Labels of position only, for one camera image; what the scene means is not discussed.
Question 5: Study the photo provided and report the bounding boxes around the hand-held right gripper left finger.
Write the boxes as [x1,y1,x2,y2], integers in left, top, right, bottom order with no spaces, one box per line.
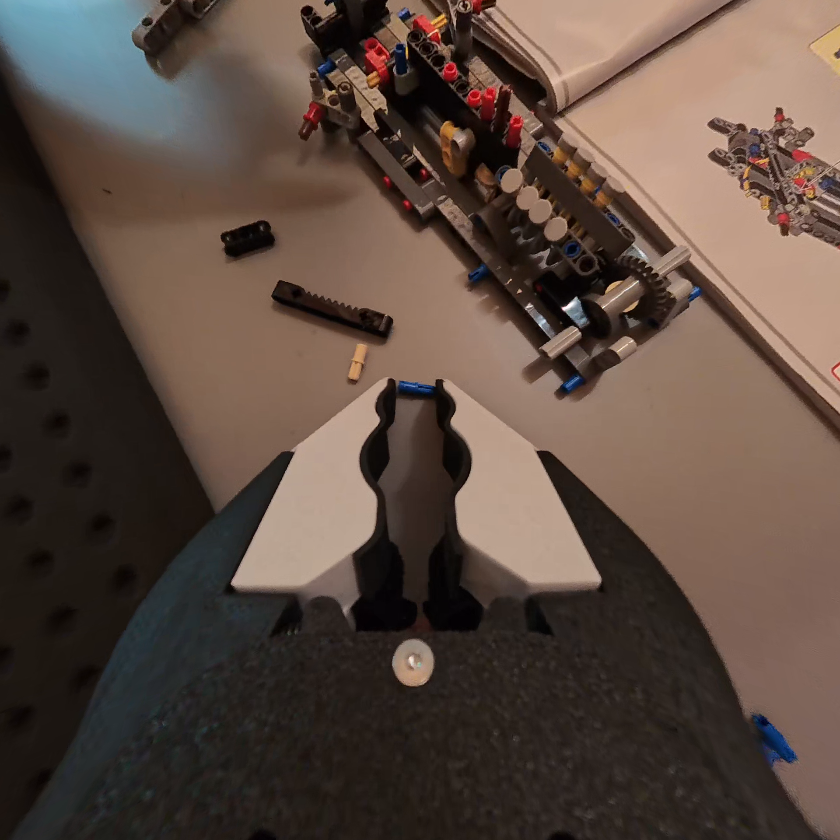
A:
[231,378,399,622]

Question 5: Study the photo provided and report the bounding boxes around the grey beam with yellow connectors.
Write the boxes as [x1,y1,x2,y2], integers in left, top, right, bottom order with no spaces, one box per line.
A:
[131,0,228,55]

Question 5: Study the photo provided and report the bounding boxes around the building instruction booklet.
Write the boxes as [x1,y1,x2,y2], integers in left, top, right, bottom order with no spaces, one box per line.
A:
[427,0,840,431]

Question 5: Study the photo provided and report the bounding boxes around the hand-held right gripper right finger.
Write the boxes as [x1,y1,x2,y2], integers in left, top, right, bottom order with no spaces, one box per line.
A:
[433,378,602,619]

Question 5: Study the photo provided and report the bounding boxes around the small black beam piece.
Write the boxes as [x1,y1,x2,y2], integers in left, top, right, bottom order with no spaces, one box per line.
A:
[220,220,276,259]

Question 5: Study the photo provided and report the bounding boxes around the black toothed rack piece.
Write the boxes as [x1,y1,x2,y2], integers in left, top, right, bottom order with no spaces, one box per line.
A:
[271,280,395,340]

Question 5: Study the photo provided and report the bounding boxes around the toy car chassis model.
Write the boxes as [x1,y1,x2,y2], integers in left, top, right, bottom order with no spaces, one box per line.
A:
[298,0,703,396]

